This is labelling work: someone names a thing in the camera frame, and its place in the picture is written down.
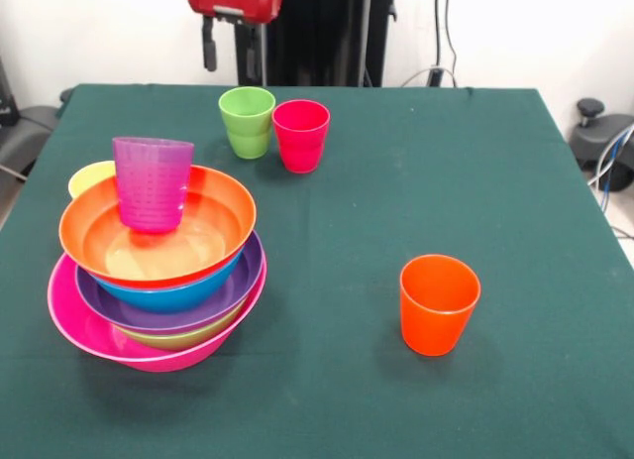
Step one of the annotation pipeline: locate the dark green tablecloth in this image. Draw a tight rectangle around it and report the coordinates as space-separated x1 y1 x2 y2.
0 83 634 459

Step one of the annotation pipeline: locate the black equipment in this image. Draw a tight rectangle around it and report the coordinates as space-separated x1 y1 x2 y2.
0 57 63 182

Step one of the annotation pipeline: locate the blue bowl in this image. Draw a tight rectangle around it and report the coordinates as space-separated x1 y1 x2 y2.
91 253 245 315

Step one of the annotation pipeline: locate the green bowl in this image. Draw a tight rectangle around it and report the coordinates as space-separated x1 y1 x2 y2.
116 299 247 352

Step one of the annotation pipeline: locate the purple bowl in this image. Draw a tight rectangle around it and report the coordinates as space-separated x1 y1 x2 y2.
74 229 264 336

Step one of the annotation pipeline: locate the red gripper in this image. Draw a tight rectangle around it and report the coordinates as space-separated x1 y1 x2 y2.
184 0 285 81

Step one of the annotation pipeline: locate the black cable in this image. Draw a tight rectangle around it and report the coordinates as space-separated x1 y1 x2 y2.
444 0 459 88
434 0 443 71

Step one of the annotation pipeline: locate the red cup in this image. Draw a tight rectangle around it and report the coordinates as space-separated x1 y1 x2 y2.
271 99 331 174

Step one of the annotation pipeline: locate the grey cable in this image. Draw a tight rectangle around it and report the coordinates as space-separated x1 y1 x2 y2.
587 124 634 187

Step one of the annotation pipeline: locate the purple cup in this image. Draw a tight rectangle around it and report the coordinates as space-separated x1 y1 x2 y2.
111 136 196 234

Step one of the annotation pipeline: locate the blue cable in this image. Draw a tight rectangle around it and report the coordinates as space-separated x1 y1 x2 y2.
599 125 628 197

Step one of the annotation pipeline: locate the orange bowl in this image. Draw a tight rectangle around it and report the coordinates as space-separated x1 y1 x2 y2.
57 164 258 289

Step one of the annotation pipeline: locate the yellow cup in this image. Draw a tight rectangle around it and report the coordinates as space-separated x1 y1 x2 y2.
67 160 118 200

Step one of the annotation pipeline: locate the green cup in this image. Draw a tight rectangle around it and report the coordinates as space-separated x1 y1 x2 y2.
226 126 273 160
218 85 276 136

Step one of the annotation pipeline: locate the pink bowl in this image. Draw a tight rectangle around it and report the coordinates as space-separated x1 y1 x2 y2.
47 250 268 373

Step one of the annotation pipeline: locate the orange cup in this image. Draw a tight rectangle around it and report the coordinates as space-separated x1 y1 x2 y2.
398 253 482 358

